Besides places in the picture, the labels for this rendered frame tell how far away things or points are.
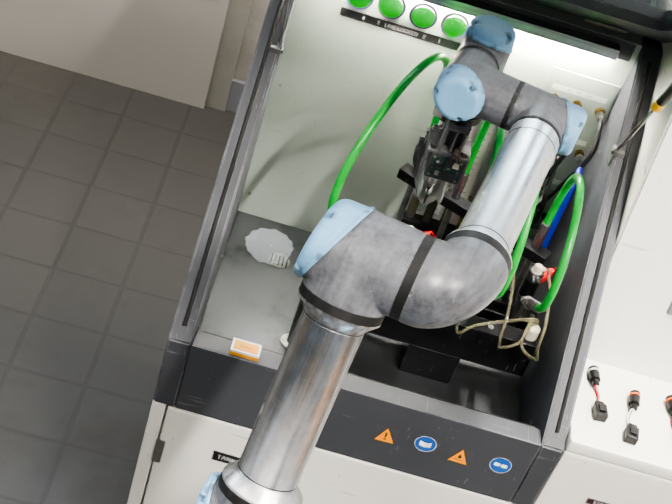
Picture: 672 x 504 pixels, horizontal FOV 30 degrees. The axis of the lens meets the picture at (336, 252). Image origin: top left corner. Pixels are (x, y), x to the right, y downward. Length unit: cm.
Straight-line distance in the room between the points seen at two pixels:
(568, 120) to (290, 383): 56
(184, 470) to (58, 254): 143
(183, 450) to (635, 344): 84
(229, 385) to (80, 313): 137
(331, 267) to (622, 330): 90
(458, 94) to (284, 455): 57
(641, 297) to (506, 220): 70
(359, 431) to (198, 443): 30
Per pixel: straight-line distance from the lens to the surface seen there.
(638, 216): 223
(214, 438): 227
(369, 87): 239
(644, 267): 227
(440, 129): 205
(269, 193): 256
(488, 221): 163
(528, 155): 174
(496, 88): 183
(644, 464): 222
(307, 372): 160
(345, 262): 153
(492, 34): 190
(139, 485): 241
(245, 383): 215
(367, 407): 215
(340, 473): 228
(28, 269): 359
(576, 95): 238
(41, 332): 342
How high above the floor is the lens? 244
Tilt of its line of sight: 39 degrees down
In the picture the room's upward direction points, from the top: 19 degrees clockwise
